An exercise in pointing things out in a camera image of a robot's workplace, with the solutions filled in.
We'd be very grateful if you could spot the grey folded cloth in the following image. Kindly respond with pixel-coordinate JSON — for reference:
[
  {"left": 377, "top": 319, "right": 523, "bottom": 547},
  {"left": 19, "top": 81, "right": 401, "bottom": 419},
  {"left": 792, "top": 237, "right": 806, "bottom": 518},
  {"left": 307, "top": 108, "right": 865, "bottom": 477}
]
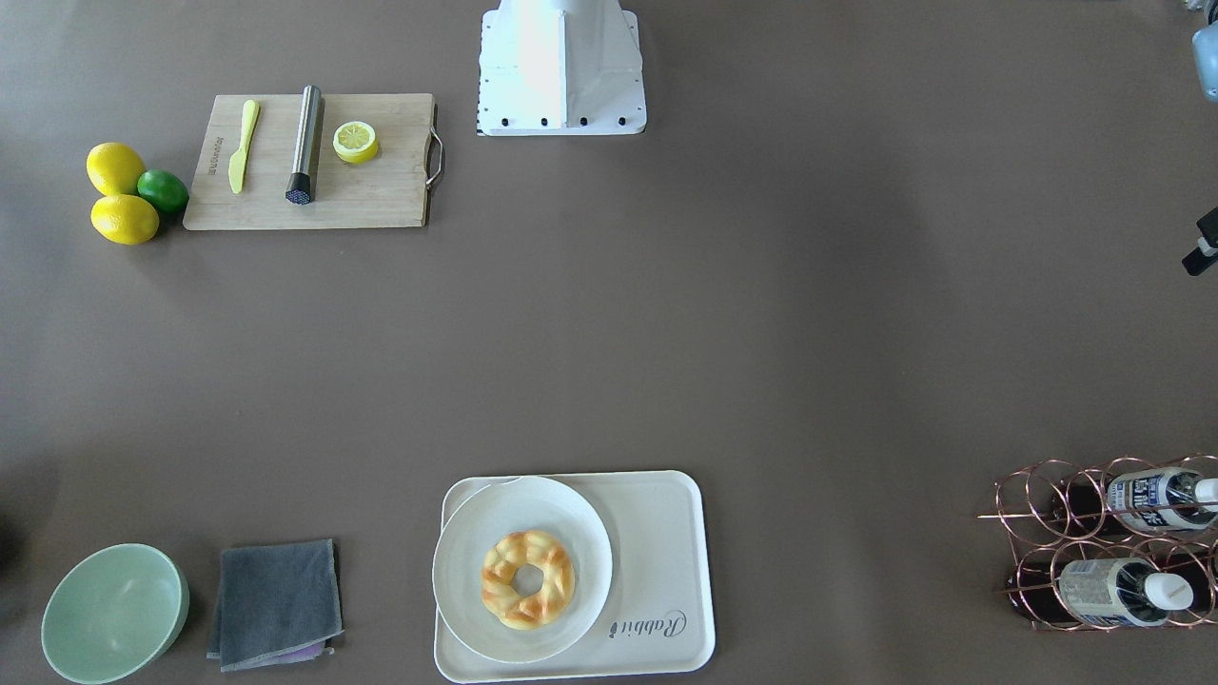
[{"left": 207, "top": 538, "right": 343, "bottom": 673}]

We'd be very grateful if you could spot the yellow plastic knife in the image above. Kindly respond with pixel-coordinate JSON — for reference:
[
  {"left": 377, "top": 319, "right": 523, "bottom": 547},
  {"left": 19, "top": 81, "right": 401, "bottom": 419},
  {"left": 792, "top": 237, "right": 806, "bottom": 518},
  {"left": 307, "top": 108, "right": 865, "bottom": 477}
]
[{"left": 227, "top": 99, "right": 261, "bottom": 194}]

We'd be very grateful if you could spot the white round plate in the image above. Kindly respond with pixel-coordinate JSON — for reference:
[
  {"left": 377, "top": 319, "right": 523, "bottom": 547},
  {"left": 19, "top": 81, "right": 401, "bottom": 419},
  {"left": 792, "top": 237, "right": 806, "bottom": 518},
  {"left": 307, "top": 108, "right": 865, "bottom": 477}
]
[{"left": 432, "top": 477, "right": 614, "bottom": 664}]

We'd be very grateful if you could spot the whole yellow lemon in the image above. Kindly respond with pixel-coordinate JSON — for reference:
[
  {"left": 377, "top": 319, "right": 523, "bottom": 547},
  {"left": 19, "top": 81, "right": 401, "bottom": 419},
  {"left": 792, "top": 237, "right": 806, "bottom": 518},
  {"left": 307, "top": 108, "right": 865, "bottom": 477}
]
[{"left": 86, "top": 143, "right": 147, "bottom": 196}]

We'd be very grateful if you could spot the braided ring bread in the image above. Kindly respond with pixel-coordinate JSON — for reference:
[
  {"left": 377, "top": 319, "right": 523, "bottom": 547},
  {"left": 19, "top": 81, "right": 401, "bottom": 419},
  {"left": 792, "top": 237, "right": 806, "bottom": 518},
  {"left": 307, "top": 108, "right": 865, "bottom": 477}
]
[{"left": 481, "top": 529, "right": 576, "bottom": 633}]

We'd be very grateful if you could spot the green lime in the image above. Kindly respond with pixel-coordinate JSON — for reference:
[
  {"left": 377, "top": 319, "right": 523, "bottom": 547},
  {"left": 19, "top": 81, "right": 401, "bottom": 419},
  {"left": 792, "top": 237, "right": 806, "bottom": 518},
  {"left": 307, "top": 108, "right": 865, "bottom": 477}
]
[{"left": 136, "top": 169, "right": 188, "bottom": 215}]

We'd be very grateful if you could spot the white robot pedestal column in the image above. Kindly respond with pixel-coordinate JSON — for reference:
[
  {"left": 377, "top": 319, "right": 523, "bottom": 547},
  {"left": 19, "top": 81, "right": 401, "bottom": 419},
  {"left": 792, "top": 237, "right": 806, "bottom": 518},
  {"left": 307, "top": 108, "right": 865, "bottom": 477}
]
[{"left": 476, "top": 1, "right": 648, "bottom": 137}]

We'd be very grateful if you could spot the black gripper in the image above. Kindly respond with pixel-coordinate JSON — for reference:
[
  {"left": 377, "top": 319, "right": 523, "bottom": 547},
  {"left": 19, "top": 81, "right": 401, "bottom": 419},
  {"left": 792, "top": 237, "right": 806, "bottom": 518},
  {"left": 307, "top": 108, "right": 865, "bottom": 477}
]
[{"left": 1181, "top": 207, "right": 1218, "bottom": 277}]

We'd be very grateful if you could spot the wooden cutting board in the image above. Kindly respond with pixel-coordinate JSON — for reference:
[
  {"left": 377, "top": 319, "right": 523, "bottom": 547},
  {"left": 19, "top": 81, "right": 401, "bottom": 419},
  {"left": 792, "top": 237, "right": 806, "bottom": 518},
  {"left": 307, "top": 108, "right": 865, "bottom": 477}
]
[{"left": 183, "top": 91, "right": 442, "bottom": 232}]

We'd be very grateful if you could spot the copper wire bottle rack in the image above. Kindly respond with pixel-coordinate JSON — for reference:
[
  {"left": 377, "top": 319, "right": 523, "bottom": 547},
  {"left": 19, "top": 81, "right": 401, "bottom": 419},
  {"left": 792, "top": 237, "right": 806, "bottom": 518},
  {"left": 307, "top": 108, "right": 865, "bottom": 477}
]
[{"left": 978, "top": 453, "right": 1216, "bottom": 633}]

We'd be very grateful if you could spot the cream serving tray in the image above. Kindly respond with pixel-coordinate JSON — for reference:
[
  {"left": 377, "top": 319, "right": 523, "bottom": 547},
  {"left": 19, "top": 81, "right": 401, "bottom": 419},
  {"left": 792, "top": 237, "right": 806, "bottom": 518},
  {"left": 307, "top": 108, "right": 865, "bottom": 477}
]
[{"left": 432, "top": 470, "right": 717, "bottom": 683}]

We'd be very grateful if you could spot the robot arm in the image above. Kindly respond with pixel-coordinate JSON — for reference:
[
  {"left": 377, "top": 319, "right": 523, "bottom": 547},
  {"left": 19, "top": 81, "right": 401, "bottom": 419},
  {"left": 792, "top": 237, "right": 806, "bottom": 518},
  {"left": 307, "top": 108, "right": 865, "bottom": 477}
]
[{"left": 1181, "top": 1, "right": 1217, "bottom": 275}]

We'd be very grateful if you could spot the mint green bowl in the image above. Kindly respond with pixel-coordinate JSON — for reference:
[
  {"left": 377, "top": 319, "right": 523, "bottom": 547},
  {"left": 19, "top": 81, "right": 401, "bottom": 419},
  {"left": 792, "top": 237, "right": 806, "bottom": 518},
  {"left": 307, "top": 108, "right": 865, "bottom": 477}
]
[{"left": 41, "top": 542, "right": 190, "bottom": 684}]

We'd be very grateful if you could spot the steel muddler with black tip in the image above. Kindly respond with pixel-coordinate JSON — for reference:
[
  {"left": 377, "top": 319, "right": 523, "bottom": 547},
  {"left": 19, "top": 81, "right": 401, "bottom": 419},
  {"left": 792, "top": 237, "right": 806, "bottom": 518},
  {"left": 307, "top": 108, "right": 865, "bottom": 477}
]
[{"left": 285, "top": 84, "right": 324, "bottom": 206}]

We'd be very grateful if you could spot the half lemon slice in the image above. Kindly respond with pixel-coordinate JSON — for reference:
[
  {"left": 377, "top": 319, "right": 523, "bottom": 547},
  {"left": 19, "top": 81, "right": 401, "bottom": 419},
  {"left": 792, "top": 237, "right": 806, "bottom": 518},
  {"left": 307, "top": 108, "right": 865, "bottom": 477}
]
[{"left": 333, "top": 121, "right": 380, "bottom": 165}]

